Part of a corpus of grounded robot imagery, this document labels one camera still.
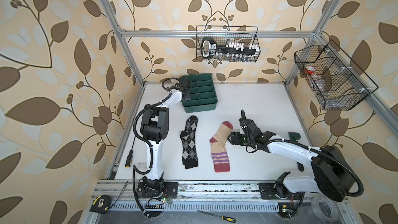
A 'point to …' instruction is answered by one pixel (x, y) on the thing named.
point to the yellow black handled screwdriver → (223, 218)
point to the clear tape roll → (325, 208)
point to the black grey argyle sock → (188, 138)
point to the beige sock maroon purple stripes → (219, 152)
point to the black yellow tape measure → (101, 204)
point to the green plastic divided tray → (203, 97)
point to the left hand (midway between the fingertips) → (183, 94)
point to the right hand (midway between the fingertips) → (233, 140)
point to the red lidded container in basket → (310, 69)
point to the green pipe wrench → (294, 136)
